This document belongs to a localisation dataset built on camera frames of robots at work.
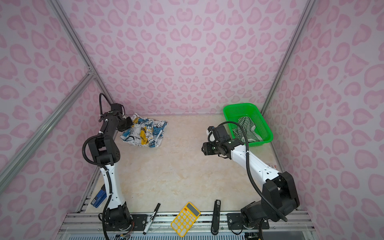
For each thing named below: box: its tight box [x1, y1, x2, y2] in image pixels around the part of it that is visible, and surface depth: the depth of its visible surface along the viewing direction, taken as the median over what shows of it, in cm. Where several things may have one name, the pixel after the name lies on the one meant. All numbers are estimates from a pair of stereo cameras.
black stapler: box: [211, 200, 221, 235], surface depth 74 cm
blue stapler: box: [90, 183, 107, 208], surface depth 80 cm
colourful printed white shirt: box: [120, 113, 168, 148], surface depth 106 cm
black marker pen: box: [143, 202, 161, 235], surface depth 75 cm
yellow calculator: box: [171, 202, 201, 238], surface depth 75 cm
